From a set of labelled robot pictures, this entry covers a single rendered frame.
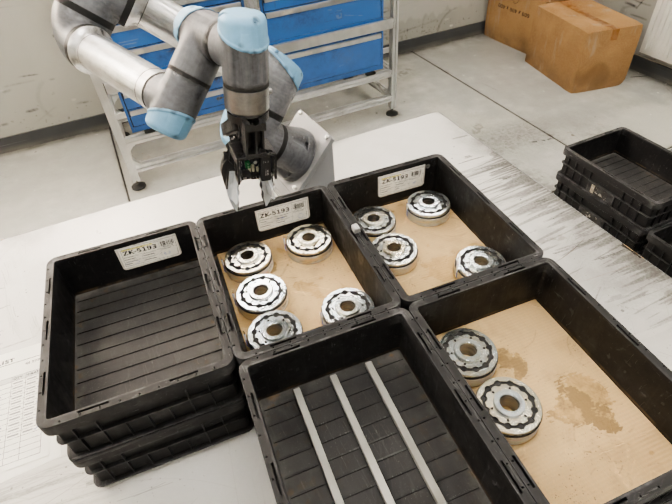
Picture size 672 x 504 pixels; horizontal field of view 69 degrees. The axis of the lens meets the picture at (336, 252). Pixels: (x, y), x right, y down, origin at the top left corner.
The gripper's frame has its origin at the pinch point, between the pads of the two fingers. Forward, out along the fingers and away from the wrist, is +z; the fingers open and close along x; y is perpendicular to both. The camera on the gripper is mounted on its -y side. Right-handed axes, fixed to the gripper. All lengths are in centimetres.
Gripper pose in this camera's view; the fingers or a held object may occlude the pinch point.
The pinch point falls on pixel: (250, 200)
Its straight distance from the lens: 100.3
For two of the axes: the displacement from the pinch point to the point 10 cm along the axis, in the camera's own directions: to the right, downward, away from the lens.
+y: 3.8, 6.1, -6.9
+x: 9.2, -2.0, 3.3
